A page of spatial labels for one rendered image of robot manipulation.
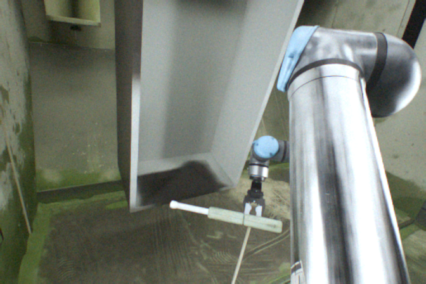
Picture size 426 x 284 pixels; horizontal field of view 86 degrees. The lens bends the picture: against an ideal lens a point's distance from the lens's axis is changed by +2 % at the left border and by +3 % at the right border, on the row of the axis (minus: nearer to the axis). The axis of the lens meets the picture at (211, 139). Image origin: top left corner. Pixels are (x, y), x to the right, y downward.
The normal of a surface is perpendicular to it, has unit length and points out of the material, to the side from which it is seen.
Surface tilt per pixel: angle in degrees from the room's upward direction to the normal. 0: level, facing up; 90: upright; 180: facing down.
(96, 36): 90
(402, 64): 79
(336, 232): 47
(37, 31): 90
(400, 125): 90
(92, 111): 57
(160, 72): 102
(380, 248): 38
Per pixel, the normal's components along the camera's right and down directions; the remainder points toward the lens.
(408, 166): -0.89, 0.08
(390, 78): 0.04, 0.54
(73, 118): 0.43, -0.18
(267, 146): -0.14, -0.25
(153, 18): 0.45, 0.55
